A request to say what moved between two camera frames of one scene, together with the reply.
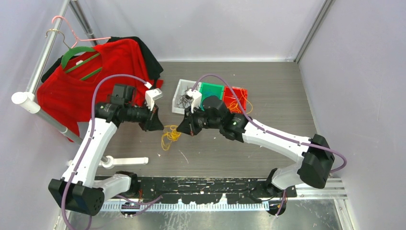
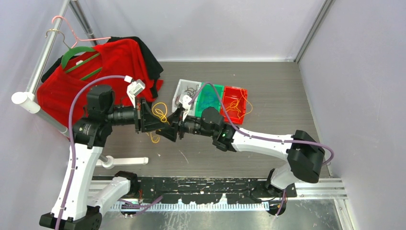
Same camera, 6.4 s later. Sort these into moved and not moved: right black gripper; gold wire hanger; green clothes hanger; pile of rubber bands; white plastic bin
Moved: right black gripper
Not moved: gold wire hanger; white plastic bin; pile of rubber bands; green clothes hanger
